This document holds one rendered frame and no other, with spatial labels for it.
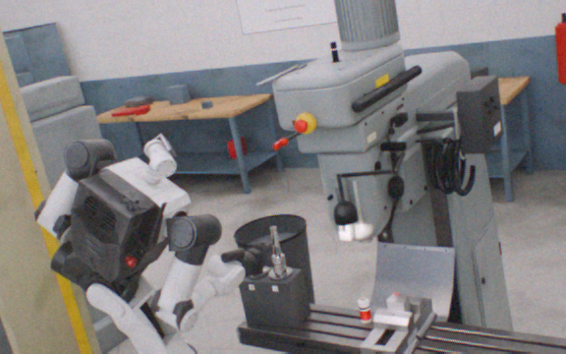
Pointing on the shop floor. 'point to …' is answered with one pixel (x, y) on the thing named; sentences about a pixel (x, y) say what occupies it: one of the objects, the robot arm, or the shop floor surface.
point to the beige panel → (15, 205)
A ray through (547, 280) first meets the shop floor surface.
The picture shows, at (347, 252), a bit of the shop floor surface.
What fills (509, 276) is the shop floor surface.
